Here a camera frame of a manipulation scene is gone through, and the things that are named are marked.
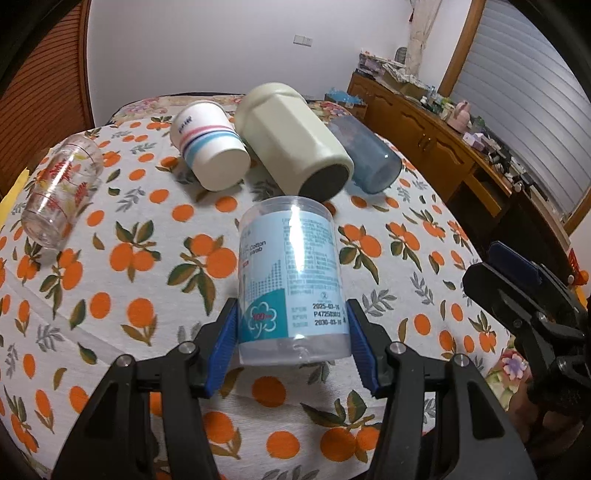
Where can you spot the person's right hand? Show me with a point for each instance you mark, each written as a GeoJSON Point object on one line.
{"type": "Point", "coordinates": [543, 433]}

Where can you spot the blue plastic item on bed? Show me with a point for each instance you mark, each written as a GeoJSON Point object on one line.
{"type": "Point", "coordinates": [343, 98]}

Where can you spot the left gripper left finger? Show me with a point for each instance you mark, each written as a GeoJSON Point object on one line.
{"type": "Point", "coordinates": [112, 437]}

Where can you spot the wooden sideboard cabinet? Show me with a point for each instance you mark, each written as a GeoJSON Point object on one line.
{"type": "Point", "coordinates": [487, 208]}

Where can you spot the striped white paper cup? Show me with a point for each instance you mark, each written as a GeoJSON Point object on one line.
{"type": "Point", "coordinates": [209, 145]}

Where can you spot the yellow blanket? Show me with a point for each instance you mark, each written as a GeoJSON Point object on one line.
{"type": "Point", "coordinates": [9, 199]}

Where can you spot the wooden louvered wardrobe door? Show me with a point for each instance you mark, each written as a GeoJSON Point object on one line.
{"type": "Point", "coordinates": [44, 81]}

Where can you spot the clear cotton swab container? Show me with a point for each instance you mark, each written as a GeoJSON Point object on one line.
{"type": "Point", "coordinates": [292, 308]}

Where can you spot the cream ceramic mug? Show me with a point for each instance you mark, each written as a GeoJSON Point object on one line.
{"type": "Point", "coordinates": [298, 150]}

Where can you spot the white wall switch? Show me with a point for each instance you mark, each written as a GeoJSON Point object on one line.
{"type": "Point", "coordinates": [302, 40]}

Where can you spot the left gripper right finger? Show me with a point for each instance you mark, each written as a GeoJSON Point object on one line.
{"type": "Point", "coordinates": [441, 420]}

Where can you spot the clear glass with red print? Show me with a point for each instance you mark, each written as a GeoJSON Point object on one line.
{"type": "Point", "coordinates": [63, 189]}

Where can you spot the grey window blind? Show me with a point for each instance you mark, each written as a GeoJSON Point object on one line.
{"type": "Point", "coordinates": [518, 83]}

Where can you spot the pink kettle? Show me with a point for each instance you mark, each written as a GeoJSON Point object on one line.
{"type": "Point", "coordinates": [460, 118]}

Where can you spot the beige curtain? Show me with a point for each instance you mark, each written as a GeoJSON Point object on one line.
{"type": "Point", "coordinates": [423, 16]}

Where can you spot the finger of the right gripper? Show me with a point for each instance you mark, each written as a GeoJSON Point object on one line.
{"type": "Point", "coordinates": [503, 295]}
{"type": "Point", "coordinates": [512, 265]}

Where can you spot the blue translucent plastic cup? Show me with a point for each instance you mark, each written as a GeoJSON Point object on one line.
{"type": "Point", "coordinates": [376, 165]}

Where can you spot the floral bed sheet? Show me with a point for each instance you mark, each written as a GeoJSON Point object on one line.
{"type": "Point", "coordinates": [166, 107]}

